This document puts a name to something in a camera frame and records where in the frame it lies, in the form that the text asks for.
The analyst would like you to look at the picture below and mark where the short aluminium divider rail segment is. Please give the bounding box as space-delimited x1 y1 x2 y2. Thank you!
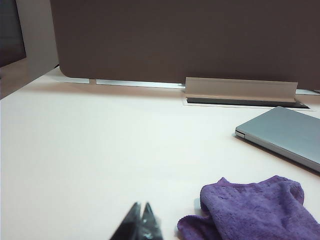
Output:
63 77 91 85

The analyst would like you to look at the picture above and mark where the silver closed laptop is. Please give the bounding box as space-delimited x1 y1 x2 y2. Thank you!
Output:
234 105 320 174

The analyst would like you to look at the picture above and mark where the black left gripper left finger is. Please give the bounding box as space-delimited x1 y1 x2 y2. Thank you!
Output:
109 201 143 240

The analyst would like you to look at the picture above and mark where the purple microfibre rag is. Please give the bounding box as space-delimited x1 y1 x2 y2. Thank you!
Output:
177 175 320 240

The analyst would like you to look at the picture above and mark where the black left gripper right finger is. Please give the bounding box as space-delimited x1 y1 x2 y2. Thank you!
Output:
138 201 164 240

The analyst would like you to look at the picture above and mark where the office partition panel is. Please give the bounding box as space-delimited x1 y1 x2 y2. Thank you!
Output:
0 0 28 68

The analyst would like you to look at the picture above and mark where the grey cable tray lid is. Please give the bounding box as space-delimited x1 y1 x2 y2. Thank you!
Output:
184 76 299 104

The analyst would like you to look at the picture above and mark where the partition end post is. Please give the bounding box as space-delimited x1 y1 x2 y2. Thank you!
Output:
14 0 61 85

